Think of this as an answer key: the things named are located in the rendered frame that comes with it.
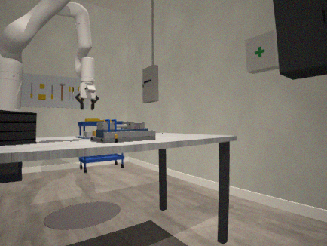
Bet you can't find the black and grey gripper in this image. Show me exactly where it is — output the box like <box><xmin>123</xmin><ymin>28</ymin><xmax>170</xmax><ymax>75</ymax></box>
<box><xmin>75</xmin><ymin>82</ymin><xmax>99</xmax><ymax>110</ymax></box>

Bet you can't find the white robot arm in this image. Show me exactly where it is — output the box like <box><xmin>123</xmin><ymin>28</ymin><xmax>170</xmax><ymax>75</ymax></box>
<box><xmin>0</xmin><ymin>0</ymin><xmax>95</xmax><ymax>112</ymax></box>

